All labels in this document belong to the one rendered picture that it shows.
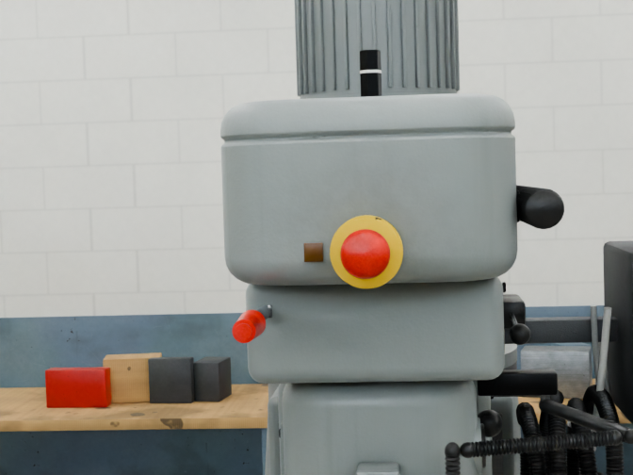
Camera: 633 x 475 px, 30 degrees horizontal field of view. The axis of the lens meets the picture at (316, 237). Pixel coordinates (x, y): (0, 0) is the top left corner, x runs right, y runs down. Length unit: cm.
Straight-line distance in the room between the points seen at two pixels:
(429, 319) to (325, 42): 43
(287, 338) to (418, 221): 19
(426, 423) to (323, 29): 50
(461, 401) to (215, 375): 392
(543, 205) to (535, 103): 443
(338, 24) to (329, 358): 45
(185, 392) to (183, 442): 63
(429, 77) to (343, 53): 10
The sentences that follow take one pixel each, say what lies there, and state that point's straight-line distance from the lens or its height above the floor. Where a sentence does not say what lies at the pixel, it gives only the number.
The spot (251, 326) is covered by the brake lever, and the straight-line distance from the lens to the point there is 96.
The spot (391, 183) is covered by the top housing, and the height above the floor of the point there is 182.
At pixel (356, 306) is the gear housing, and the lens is 109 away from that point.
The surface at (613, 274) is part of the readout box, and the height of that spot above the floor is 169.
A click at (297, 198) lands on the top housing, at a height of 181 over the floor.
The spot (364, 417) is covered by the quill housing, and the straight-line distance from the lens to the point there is 114.
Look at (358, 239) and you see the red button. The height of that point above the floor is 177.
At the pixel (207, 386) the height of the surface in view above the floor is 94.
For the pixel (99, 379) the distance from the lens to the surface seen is 506.
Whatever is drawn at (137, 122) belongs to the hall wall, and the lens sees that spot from 556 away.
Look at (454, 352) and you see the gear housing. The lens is 109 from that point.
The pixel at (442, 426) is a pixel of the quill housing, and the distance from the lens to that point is 115.
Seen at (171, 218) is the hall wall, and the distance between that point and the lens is 552.
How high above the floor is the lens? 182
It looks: 3 degrees down
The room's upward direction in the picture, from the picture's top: 2 degrees counter-clockwise
